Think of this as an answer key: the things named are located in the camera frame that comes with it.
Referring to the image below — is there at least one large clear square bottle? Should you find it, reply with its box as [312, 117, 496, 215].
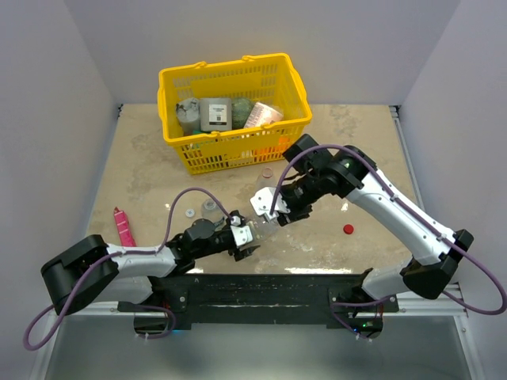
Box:
[250, 215, 280, 241]

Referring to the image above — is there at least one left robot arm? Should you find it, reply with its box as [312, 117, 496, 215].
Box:
[41, 210, 258, 315]

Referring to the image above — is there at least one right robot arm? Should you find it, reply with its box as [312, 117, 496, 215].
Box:
[278, 134, 474, 311]

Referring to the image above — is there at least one blue label water bottle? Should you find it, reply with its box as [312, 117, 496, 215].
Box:
[201, 198, 225, 226]

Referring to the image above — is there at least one red label water bottle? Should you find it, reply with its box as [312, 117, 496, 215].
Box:
[254, 167, 277, 192]

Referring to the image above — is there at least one small clear bottle cap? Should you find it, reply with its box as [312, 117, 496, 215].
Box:
[185, 208, 196, 218]

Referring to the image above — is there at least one red bottle cap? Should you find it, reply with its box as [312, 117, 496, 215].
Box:
[343, 224, 354, 234]

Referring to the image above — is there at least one orange item in basket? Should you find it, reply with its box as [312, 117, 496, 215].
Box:
[253, 137, 292, 162]

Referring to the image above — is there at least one pink printed package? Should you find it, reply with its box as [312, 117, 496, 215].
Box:
[243, 102, 284, 128]

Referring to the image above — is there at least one grey box with label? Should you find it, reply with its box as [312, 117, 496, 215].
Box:
[200, 97, 232, 132]

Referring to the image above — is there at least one green round vegetable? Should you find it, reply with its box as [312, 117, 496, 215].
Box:
[231, 97, 254, 130]

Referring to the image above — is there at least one pink snack packet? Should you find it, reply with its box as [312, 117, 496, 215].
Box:
[113, 207, 136, 247]

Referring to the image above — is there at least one grey crumpled can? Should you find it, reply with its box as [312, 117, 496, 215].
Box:
[175, 97, 200, 135]

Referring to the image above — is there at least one yellow plastic basket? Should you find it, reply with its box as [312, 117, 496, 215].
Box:
[158, 53, 312, 174]

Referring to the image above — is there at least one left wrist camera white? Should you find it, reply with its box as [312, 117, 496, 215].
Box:
[230, 215, 254, 248]

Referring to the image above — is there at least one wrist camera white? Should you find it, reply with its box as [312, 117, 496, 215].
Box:
[250, 187, 290, 222]
[230, 215, 254, 248]

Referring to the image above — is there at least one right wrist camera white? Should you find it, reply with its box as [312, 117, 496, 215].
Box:
[250, 187, 290, 222]

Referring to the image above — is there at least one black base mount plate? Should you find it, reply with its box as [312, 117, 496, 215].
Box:
[118, 274, 398, 333]

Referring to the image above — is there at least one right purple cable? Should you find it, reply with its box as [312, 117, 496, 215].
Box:
[271, 144, 507, 342]

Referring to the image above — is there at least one purple cable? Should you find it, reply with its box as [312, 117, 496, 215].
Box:
[22, 187, 238, 352]
[271, 144, 507, 342]

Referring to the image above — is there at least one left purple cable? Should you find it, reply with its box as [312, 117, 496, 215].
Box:
[22, 187, 238, 352]

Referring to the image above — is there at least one aluminium frame rail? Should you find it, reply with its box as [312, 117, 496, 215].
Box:
[47, 104, 474, 379]

